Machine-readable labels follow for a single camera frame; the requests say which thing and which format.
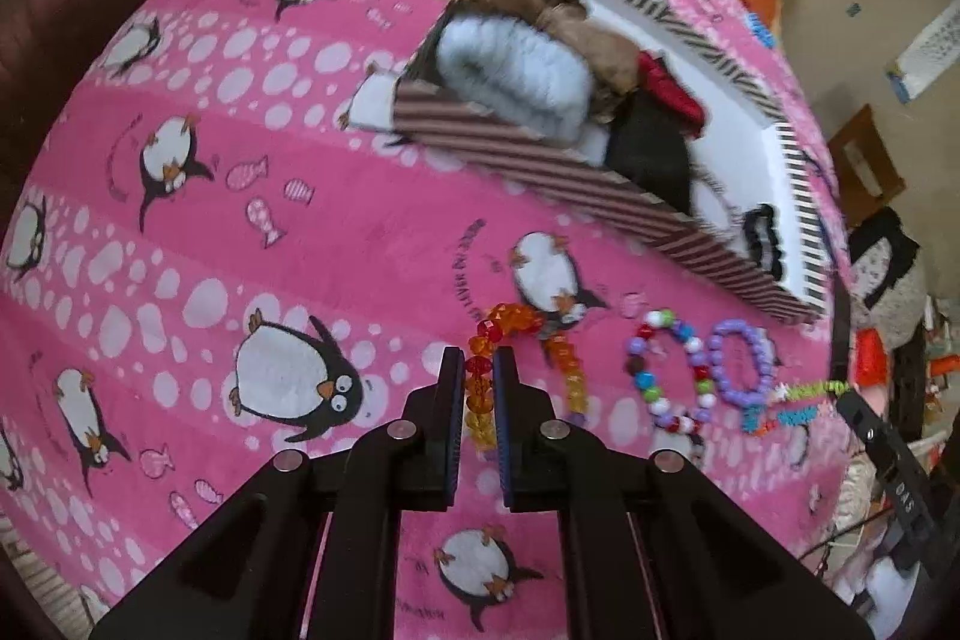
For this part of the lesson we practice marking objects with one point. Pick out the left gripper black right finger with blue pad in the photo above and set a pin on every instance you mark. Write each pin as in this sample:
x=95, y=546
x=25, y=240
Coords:
x=651, y=548

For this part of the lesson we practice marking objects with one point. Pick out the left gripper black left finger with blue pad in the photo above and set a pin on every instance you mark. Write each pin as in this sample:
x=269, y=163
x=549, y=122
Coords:
x=308, y=547

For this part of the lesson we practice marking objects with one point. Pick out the black small scrunchie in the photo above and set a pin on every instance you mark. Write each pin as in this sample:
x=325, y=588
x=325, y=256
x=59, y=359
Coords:
x=761, y=237

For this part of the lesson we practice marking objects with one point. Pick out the red satin bow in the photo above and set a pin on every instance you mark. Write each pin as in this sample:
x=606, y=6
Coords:
x=659, y=83

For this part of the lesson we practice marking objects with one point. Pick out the beige sheer bow with bell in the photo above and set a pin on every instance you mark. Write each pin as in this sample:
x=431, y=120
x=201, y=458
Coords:
x=611, y=56

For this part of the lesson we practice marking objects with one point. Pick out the light blue fluffy scrunchie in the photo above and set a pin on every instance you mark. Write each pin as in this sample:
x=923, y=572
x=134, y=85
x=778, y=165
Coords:
x=518, y=72

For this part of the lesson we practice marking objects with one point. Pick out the white gloved hand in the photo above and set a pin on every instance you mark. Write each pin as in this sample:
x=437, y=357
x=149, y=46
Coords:
x=866, y=577

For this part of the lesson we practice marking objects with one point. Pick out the pink penguin bed blanket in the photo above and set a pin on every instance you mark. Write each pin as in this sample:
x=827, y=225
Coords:
x=184, y=170

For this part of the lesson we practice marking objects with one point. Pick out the wooden chair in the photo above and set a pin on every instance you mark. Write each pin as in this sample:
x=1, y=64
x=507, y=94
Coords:
x=867, y=177

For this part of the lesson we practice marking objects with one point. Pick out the striped white cardboard box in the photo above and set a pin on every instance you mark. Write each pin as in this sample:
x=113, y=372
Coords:
x=750, y=155

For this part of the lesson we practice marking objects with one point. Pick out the eye chart wall poster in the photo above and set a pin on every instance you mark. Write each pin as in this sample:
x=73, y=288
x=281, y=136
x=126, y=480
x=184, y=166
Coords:
x=934, y=50

